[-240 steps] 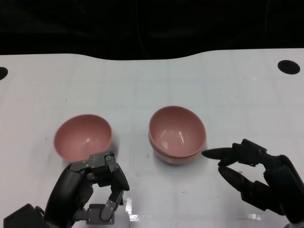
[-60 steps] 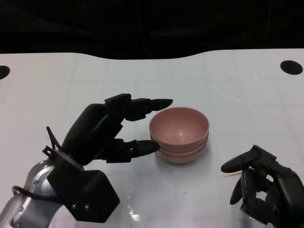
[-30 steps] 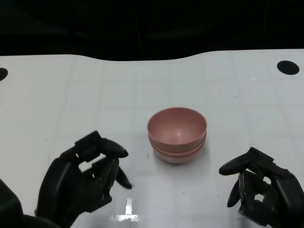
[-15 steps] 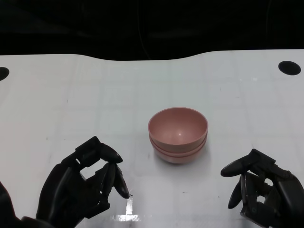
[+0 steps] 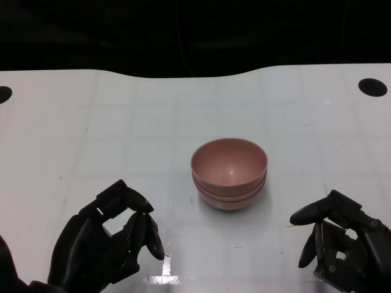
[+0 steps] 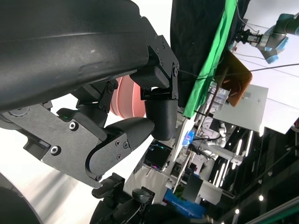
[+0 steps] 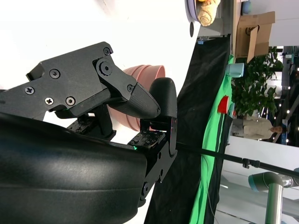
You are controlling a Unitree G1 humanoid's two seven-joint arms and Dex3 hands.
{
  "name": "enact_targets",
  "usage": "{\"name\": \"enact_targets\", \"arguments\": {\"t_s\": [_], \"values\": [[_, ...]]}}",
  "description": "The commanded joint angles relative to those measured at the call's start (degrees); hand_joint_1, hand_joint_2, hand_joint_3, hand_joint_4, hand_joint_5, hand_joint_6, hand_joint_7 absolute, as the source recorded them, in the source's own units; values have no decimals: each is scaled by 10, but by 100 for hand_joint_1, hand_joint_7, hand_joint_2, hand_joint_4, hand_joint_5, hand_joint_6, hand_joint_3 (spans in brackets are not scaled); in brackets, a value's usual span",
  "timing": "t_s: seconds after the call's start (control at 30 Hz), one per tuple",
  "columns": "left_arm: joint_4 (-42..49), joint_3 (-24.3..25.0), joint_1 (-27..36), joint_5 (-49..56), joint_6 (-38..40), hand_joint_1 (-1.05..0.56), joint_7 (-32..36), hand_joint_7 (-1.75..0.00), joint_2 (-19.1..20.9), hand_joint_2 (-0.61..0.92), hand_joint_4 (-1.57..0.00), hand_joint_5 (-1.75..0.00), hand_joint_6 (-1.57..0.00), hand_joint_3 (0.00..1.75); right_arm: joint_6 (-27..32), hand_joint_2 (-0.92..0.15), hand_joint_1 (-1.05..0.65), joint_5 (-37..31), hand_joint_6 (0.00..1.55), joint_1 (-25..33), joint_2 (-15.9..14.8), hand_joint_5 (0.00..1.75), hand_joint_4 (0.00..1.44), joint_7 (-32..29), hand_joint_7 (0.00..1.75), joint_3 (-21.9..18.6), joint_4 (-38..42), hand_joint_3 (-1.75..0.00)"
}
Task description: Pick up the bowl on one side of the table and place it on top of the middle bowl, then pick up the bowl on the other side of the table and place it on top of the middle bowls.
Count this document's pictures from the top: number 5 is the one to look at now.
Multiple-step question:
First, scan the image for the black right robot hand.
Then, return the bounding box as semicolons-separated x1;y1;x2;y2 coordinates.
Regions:
289;189;391;293

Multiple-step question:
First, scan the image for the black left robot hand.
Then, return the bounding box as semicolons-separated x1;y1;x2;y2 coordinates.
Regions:
47;179;166;293

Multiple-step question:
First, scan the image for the pink plastic bowl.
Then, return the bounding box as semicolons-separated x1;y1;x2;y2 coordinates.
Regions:
191;172;268;202
198;186;265;213
191;138;269;189

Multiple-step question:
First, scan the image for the black backdrop cloth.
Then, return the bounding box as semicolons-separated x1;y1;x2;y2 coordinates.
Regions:
0;0;391;79

